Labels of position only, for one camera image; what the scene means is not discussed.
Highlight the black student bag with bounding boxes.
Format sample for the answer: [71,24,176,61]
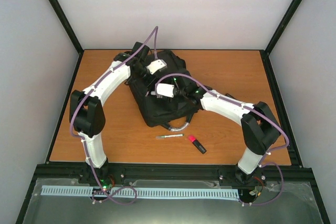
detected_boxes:
[125,49,212,132]

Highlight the silver pen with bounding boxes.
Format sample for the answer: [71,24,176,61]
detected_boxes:
[155,134,184,139]

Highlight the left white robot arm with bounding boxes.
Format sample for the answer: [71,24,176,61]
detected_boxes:
[69,43,146,168]

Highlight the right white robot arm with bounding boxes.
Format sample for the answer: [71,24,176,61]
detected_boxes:
[168,74,284,184]

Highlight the pink black highlighter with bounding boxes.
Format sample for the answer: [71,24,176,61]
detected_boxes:
[188,135,207,154]

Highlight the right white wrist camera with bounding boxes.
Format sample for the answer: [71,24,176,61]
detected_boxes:
[155,83,175,98]

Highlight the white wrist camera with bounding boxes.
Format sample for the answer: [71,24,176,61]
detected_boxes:
[155,83,175,98]
[146,59,167,74]

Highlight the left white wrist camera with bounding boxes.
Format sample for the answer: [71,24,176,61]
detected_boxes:
[146,59,167,74]

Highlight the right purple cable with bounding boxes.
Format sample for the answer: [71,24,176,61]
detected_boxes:
[154,73,290,206]

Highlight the purple cable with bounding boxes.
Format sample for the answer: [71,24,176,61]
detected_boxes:
[154,73,290,206]
[69,26,159,205]

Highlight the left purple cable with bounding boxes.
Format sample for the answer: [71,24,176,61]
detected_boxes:
[69,26,159,205]

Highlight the black aluminium frame rail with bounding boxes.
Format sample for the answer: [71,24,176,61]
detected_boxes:
[33,162,314,184]

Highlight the left black corner post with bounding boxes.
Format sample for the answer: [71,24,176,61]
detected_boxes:
[33,0,85,54]

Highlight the black corner post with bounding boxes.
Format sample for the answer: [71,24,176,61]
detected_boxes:
[264,0,320,54]
[33,0,85,54]

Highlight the light blue cable duct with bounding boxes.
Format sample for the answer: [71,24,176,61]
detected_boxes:
[40,185,239,201]

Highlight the right black corner post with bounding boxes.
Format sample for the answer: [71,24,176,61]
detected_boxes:
[264,0,320,54]

